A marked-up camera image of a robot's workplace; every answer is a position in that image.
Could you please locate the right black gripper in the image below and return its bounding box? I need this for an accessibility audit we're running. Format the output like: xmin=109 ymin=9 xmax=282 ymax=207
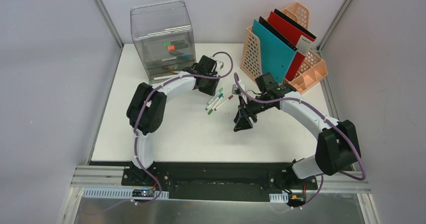
xmin=234 ymin=94 xmax=274 ymax=132

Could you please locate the dark red cap marker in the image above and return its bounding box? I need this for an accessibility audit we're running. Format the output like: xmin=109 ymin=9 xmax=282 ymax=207
xmin=214 ymin=95 xmax=234 ymax=111

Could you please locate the blue cap black highlighter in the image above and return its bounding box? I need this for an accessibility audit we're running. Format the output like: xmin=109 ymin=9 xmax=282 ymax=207
xmin=169 ymin=50 xmax=191 ymax=60

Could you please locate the teal cap marker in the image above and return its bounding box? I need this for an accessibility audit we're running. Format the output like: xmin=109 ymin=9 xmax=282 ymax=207
xmin=205 ymin=93 xmax=223 ymax=110

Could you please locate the orange cap black highlighter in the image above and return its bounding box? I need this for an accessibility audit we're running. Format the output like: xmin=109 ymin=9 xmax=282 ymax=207
xmin=167 ymin=44 xmax=189 ymax=51

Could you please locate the green cap black highlighter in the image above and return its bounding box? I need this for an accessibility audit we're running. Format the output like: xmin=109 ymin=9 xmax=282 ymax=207
xmin=164 ymin=40 xmax=185 ymax=47

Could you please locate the clear grey drawer organizer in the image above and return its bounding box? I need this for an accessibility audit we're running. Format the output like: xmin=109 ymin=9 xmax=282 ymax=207
xmin=130 ymin=0 xmax=196 ymax=83

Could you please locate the teal folder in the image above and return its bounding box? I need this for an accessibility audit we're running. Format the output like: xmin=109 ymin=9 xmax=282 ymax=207
xmin=252 ymin=17 xmax=297 ymax=83

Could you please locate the red folder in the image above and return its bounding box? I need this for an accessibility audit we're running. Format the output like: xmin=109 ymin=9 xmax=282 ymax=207
xmin=267 ymin=9 xmax=316 ymax=81

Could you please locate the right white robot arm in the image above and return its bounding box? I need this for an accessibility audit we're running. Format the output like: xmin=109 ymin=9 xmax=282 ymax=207
xmin=234 ymin=73 xmax=366 ymax=189

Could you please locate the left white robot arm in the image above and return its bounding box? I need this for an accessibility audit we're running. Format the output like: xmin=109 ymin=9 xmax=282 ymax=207
xmin=126 ymin=55 xmax=219 ymax=186

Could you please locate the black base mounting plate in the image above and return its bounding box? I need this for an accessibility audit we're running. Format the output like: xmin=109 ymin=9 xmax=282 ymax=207
xmin=113 ymin=162 xmax=319 ymax=202

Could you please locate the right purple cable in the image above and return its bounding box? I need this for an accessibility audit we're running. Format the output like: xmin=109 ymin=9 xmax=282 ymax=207
xmin=233 ymin=72 xmax=367 ymax=210

